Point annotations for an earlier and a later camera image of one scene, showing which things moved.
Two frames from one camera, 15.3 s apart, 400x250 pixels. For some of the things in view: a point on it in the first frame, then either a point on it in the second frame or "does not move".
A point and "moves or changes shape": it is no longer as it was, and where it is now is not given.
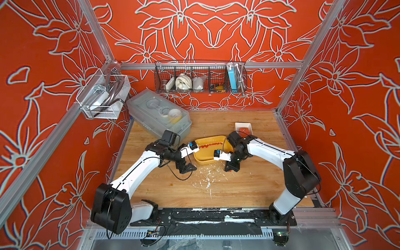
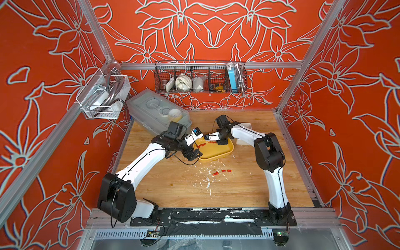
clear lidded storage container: [156, 114] does not move
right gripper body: [236, 158] to [222, 141]
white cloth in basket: [183, 82] does not move
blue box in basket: [233, 79] does not move
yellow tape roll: [175, 115] does not move
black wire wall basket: [200, 76] does not move
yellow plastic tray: [205, 155] moves or changes shape
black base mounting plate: [217, 217] does not move
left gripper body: [179, 162] to [186, 152]
